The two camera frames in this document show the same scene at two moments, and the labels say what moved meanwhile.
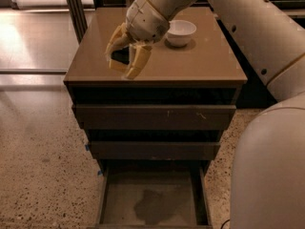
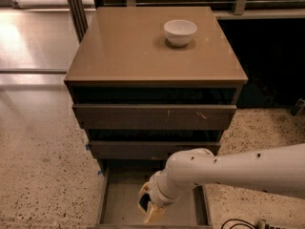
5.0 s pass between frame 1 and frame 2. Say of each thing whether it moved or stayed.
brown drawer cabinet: stayed
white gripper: moved
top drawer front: stayed
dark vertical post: stayed
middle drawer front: stayed
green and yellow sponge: moved
